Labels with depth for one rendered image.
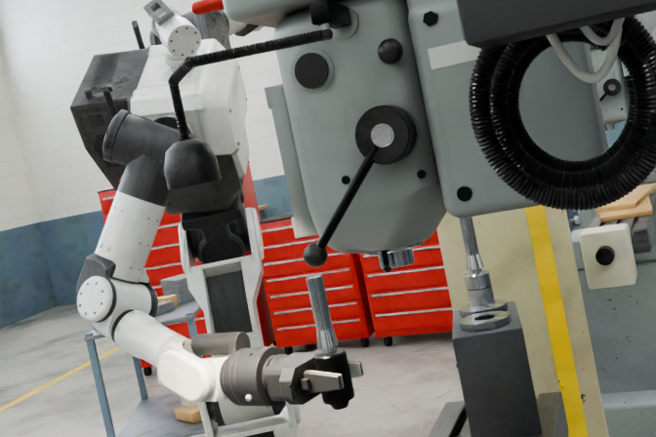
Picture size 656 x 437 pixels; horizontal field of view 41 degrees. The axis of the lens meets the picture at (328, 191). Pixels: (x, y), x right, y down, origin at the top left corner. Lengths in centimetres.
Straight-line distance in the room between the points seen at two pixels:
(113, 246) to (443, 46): 76
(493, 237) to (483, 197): 189
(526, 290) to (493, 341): 141
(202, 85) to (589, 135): 87
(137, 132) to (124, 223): 16
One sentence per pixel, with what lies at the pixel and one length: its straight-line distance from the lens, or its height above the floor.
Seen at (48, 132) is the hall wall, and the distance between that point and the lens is 1254.
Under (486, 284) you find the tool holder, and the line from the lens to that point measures 165.
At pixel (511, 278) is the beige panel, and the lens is 293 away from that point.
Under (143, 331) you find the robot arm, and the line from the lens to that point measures 150.
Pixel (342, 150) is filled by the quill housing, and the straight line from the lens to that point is 108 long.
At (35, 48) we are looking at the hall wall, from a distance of 1262.
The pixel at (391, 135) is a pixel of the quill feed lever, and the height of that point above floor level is 145.
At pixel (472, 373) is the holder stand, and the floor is 103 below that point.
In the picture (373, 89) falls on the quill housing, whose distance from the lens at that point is 106.
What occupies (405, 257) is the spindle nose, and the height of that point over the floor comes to 129.
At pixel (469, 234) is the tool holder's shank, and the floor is 124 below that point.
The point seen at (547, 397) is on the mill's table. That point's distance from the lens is 175.
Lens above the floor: 146
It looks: 3 degrees down
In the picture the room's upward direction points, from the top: 12 degrees counter-clockwise
